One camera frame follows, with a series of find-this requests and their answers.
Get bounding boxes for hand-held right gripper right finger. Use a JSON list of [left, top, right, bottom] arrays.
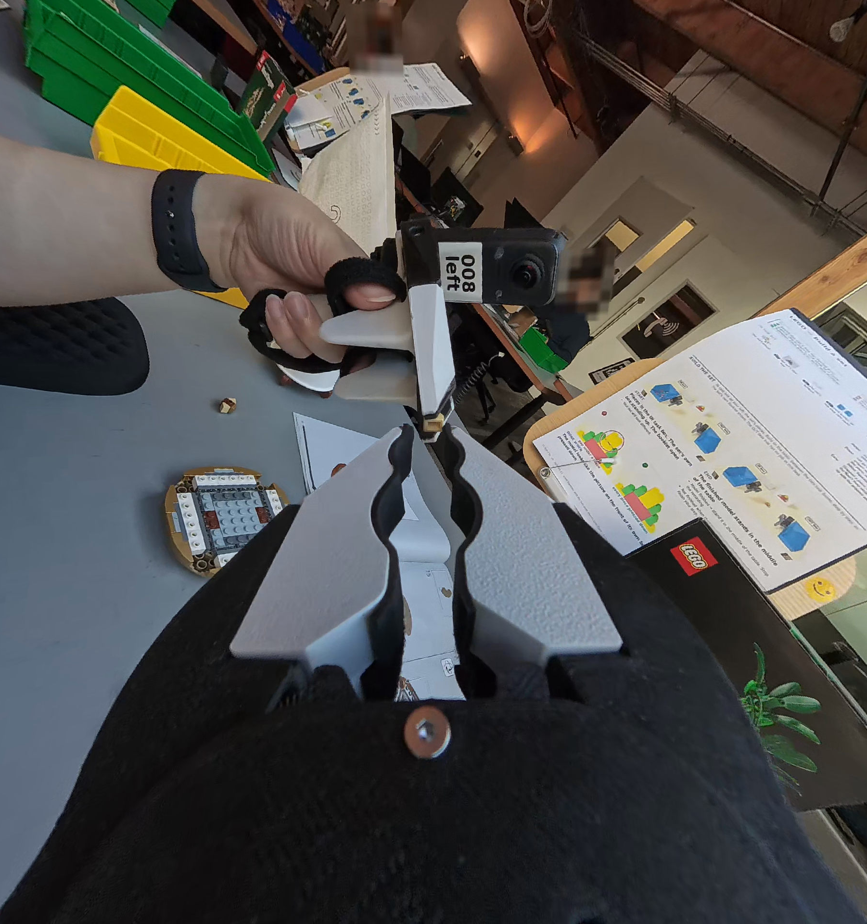
[[443, 426, 626, 697]]

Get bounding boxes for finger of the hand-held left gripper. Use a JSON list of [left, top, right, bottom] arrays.
[[408, 283, 458, 434]]

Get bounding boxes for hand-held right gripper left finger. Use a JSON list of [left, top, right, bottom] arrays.
[[229, 424, 415, 700]]

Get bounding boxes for round lego base build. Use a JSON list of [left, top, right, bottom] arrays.
[[164, 467, 290, 578]]

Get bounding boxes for black lego set box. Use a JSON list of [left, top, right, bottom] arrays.
[[628, 516, 867, 813]]

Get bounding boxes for green lego box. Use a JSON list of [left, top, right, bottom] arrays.
[[235, 51, 299, 141]]

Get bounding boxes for person's left hand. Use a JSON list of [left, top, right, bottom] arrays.
[[194, 173, 407, 372]]

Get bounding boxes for white instruction booklet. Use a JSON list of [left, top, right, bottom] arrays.
[[293, 413, 471, 701]]

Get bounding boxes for tan paper bag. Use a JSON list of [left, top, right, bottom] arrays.
[[298, 94, 398, 255]]

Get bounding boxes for white printed leaflets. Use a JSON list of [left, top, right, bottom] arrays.
[[285, 64, 472, 153]]

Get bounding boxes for laminated instruction sheet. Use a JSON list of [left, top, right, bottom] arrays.
[[533, 310, 867, 594]]

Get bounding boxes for black wristband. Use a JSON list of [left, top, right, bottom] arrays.
[[151, 168, 227, 294]]

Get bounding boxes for yellow plastic bin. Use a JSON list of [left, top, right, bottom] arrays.
[[90, 85, 273, 311]]

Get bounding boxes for black padded cushion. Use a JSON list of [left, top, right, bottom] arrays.
[[0, 298, 150, 397]]

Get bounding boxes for black coiled cable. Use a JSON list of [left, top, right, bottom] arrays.
[[451, 361, 492, 405]]

